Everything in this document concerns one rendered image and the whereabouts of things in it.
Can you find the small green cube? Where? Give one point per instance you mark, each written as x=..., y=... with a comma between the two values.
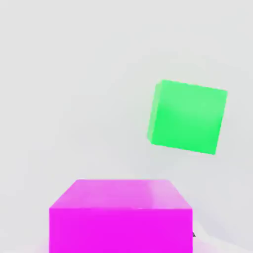
x=187, y=118

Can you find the small magenta cube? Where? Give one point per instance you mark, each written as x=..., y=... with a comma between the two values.
x=120, y=227

